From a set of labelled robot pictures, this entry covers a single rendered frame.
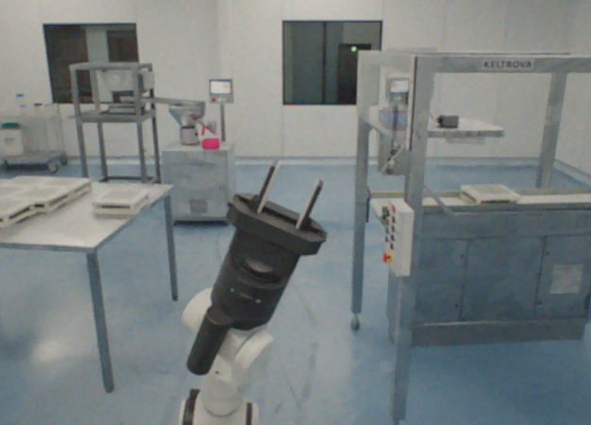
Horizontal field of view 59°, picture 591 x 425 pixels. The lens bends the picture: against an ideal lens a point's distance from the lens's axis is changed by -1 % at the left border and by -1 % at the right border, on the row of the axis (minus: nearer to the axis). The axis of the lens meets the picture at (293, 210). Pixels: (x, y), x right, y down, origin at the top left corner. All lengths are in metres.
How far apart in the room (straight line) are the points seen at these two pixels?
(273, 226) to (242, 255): 0.06
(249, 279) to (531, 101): 7.80
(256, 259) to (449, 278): 2.51
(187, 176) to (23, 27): 4.24
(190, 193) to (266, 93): 2.96
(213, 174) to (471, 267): 2.74
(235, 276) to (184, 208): 4.51
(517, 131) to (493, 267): 5.30
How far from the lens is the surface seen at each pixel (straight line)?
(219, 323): 0.66
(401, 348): 2.32
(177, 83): 7.83
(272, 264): 0.64
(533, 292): 3.36
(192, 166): 5.02
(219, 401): 0.87
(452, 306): 3.19
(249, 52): 7.65
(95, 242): 2.62
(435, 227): 2.89
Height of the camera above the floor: 1.71
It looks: 18 degrees down
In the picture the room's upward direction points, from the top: straight up
